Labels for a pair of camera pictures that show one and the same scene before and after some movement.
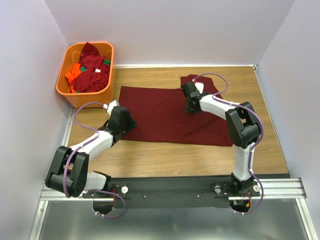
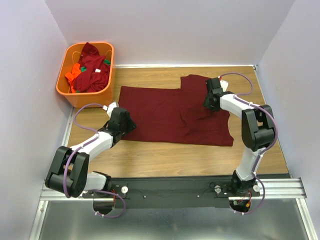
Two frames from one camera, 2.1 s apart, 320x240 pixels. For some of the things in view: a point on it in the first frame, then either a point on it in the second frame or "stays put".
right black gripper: x=188 y=110 to x=206 y=104
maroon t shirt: x=160 y=115 stays put
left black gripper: x=131 y=123 stays put
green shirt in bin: x=107 y=61 stays put
